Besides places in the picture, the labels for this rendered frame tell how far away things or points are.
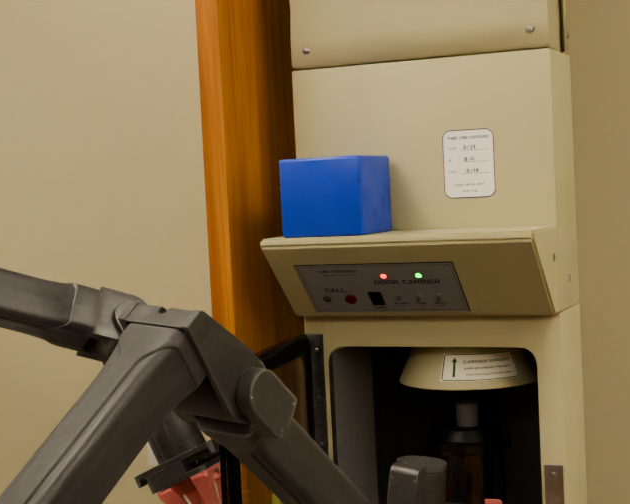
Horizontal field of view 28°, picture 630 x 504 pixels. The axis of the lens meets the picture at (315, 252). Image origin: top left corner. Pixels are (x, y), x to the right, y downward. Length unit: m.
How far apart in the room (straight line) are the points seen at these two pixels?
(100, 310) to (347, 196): 0.30
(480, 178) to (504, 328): 0.18
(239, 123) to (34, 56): 0.81
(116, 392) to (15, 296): 0.41
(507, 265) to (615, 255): 0.52
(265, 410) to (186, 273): 1.07
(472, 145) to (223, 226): 0.31
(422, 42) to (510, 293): 0.31
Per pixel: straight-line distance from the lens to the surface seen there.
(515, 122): 1.46
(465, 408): 1.60
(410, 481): 1.39
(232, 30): 1.53
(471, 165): 1.47
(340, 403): 1.57
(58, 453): 0.95
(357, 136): 1.52
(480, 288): 1.41
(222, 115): 1.49
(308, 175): 1.42
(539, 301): 1.41
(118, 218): 2.18
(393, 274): 1.42
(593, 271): 1.88
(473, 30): 1.48
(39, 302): 1.37
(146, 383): 0.98
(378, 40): 1.51
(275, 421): 1.07
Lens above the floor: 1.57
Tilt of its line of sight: 3 degrees down
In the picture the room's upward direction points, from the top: 3 degrees counter-clockwise
